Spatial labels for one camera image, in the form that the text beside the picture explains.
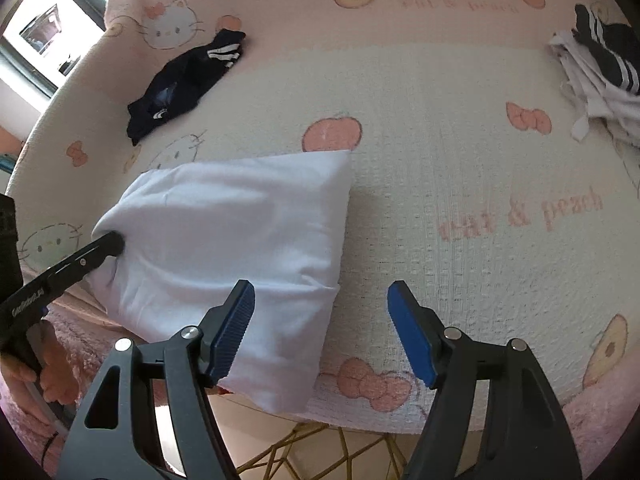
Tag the pink fluffy cloth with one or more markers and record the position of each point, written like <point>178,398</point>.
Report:
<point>85,325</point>
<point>600,420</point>

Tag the pink cat print sofa cover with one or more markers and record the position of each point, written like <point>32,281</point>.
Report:
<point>450,160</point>

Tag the white shirt with navy trim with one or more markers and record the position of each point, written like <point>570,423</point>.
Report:
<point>225,240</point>

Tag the person's left hand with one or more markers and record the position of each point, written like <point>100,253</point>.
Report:
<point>60,370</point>

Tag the folded stack of clothes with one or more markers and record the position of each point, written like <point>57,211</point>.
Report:
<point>605,105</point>

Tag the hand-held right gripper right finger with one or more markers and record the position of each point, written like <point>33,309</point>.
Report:
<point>412,332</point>

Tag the navy shorts with white stripes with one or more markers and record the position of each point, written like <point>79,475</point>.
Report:
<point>185,85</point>

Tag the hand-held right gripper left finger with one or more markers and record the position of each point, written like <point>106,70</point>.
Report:
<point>232,332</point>

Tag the folded navy striped garment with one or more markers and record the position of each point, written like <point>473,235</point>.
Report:
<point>610,50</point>

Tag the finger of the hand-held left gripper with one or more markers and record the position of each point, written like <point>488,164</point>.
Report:
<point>92,257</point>

